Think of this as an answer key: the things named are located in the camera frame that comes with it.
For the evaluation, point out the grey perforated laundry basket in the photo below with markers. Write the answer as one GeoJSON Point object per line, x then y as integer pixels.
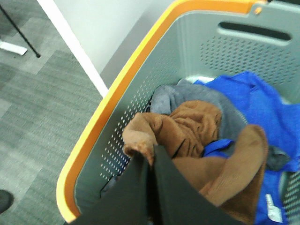
{"type": "Point", "coordinates": [191, 38]}

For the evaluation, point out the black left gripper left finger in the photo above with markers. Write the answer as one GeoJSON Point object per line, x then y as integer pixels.
{"type": "Point", "coordinates": [126, 202]}

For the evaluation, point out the blue cloth in basket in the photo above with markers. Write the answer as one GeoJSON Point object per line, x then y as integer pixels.
{"type": "Point", "coordinates": [261, 104]}

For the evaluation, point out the grey towel in basket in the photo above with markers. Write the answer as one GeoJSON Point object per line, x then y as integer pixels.
{"type": "Point", "coordinates": [166, 98]}

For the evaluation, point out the black thin pole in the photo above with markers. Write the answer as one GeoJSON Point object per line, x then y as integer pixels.
{"type": "Point", "coordinates": [4, 12]}

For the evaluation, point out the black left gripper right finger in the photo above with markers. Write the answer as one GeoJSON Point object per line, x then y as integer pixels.
{"type": "Point", "coordinates": [176, 202]}

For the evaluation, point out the white floor bracket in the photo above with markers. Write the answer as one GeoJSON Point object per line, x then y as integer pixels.
{"type": "Point", "coordinates": [12, 48]}

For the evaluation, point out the brown microfibre towel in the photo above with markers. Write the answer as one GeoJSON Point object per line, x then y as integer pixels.
{"type": "Point", "coordinates": [232, 183]}

